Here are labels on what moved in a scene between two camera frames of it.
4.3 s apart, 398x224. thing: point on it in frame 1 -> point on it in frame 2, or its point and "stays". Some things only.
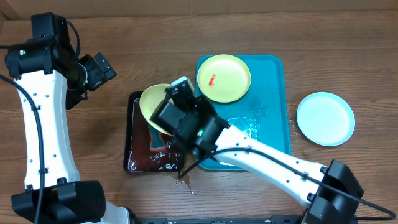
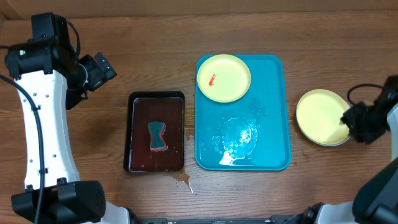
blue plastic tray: (262, 114) stays
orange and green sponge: (157, 141) stays
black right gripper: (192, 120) -> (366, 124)
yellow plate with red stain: (224, 78) stays
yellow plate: (150, 101) -> (318, 114)
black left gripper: (97, 73) stays
